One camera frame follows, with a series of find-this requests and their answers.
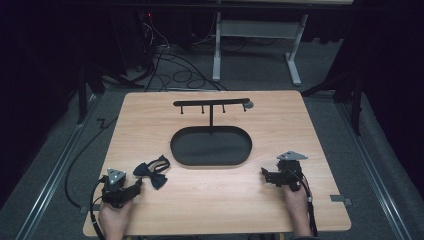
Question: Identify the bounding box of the black metal stand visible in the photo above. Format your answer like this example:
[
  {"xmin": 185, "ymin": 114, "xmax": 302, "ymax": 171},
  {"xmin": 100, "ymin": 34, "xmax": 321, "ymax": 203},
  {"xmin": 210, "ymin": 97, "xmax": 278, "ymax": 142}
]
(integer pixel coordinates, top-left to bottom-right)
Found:
[
  {"xmin": 76, "ymin": 61, "xmax": 146, "ymax": 126},
  {"xmin": 301, "ymin": 70, "xmax": 364, "ymax": 137}
]

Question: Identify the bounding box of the grey metal floor rail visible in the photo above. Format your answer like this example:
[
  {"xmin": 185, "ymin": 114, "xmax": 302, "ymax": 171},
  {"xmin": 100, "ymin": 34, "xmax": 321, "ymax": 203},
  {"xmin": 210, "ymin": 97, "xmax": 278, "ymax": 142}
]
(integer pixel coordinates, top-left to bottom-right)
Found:
[
  {"xmin": 334, "ymin": 99, "xmax": 418, "ymax": 240},
  {"xmin": 14, "ymin": 93, "xmax": 103, "ymax": 240}
]

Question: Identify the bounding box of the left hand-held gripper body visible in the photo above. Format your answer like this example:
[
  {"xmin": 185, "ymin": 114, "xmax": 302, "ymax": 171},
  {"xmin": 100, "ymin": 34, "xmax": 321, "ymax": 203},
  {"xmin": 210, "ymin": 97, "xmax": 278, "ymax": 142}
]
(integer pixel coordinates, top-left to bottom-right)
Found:
[{"xmin": 101, "ymin": 167, "xmax": 136, "ymax": 210}]

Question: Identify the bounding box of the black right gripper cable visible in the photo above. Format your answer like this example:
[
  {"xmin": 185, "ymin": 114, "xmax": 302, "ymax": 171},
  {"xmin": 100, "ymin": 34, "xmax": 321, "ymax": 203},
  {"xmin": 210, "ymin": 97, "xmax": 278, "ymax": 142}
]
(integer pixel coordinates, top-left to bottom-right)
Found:
[{"xmin": 294, "ymin": 169, "xmax": 319, "ymax": 238}]

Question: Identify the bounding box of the black bow tie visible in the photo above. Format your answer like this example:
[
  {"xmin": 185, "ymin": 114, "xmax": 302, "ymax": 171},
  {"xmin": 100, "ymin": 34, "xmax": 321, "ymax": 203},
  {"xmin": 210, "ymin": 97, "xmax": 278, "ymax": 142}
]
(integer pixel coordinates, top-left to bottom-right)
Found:
[{"xmin": 132, "ymin": 154, "xmax": 171, "ymax": 191}]

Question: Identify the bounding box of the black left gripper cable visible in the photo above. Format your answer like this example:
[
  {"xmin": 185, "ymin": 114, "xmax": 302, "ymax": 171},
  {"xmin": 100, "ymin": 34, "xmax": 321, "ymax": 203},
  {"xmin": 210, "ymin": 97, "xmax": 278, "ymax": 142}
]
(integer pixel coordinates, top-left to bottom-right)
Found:
[{"xmin": 88, "ymin": 175, "xmax": 110, "ymax": 240}]

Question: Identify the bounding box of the bundle of black floor cables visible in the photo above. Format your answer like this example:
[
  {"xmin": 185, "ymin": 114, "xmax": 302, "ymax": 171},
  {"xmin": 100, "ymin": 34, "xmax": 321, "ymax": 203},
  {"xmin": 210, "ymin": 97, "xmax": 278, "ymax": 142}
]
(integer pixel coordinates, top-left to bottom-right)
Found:
[{"xmin": 133, "ymin": 12, "xmax": 229, "ymax": 93}]

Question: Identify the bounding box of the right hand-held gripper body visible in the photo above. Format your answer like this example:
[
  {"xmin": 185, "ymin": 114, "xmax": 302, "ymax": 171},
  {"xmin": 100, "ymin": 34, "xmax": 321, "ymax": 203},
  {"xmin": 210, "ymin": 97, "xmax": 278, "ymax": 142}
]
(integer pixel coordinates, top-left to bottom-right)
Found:
[{"xmin": 273, "ymin": 150, "xmax": 309, "ymax": 193}]

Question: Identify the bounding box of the black hanger stand with tray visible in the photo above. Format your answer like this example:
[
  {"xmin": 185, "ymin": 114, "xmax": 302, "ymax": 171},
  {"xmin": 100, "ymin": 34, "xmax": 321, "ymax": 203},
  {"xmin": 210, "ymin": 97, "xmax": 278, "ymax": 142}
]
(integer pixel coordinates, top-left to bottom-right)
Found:
[{"xmin": 169, "ymin": 97, "xmax": 254, "ymax": 167}]

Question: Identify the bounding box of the grey metal table bracket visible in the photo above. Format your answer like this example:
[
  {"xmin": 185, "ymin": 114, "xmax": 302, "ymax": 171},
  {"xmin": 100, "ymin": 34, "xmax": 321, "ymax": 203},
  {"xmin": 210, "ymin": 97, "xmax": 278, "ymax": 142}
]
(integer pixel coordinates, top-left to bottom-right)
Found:
[
  {"xmin": 329, "ymin": 194, "xmax": 353, "ymax": 206},
  {"xmin": 79, "ymin": 204, "xmax": 102, "ymax": 214}
]

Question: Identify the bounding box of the person's right hand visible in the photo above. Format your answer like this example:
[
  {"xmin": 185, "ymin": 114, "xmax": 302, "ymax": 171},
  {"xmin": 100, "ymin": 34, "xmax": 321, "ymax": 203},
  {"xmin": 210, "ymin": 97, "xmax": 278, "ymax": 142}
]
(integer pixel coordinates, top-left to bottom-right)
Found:
[{"xmin": 283, "ymin": 184, "xmax": 313, "ymax": 238}]

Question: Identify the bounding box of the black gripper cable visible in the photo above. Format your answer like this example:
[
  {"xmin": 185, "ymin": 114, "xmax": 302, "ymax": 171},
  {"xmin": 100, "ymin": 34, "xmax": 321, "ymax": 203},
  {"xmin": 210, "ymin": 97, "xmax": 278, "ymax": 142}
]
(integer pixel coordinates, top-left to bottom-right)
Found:
[
  {"xmin": 294, "ymin": 169, "xmax": 319, "ymax": 238},
  {"xmin": 88, "ymin": 175, "xmax": 110, "ymax": 240}
]

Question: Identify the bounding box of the person's left hand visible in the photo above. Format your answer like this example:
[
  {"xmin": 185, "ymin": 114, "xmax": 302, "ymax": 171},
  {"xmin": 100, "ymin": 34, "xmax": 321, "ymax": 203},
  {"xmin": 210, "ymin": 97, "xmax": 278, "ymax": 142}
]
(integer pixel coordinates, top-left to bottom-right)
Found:
[{"xmin": 98, "ymin": 199, "xmax": 135, "ymax": 240}]

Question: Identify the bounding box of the black cable on floor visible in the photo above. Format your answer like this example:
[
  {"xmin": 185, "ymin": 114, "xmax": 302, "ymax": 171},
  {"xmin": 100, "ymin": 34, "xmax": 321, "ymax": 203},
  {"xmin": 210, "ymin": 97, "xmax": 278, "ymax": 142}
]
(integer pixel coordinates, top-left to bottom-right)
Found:
[{"xmin": 63, "ymin": 116, "xmax": 118, "ymax": 209}]

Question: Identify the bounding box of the white metal desk frame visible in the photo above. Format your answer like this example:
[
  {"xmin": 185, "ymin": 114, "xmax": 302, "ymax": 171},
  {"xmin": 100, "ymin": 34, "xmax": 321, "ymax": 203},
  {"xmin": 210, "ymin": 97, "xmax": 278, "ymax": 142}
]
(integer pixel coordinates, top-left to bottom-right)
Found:
[{"xmin": 211, "ymin": 12, "xmax": 310, "ymax": 88}]

